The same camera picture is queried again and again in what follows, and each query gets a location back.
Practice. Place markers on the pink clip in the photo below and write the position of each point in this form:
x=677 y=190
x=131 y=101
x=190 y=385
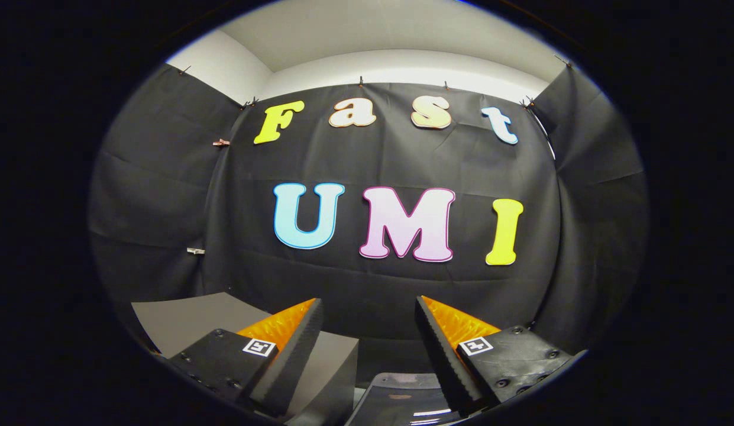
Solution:
x=220 y=142

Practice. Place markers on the black backdrop cloth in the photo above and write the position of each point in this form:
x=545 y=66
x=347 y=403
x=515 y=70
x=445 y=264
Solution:
x=402 y=160

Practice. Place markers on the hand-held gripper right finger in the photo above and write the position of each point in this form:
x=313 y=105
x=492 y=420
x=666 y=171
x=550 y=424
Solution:
x=446 y=361

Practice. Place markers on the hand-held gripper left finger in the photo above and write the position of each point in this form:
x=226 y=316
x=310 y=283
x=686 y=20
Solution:
x=287 y=367

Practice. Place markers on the white clip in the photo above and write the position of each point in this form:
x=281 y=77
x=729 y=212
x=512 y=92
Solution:
x=195 y=251

